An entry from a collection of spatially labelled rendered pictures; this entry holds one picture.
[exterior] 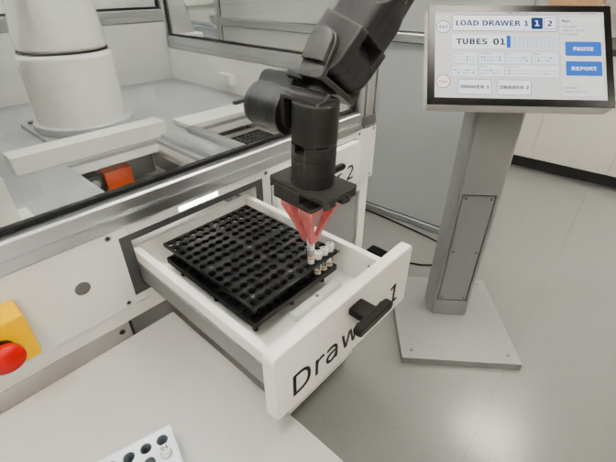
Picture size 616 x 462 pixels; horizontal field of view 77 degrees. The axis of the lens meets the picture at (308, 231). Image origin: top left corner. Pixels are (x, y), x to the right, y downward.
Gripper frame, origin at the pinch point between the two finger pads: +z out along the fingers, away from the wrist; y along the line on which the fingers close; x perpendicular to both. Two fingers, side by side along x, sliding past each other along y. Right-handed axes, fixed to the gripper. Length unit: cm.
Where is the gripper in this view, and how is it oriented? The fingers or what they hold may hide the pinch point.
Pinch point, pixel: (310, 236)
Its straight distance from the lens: 56.5
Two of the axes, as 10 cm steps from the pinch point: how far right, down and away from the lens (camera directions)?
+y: -7.4, -4.0, 5.4
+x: -6.7, 4.0, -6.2
